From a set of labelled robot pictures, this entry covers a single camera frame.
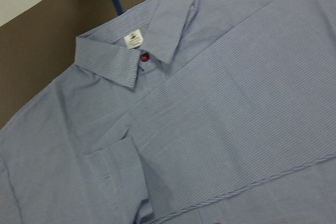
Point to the light blue striped shirt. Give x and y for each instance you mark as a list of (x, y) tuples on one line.
[(183, 111)]

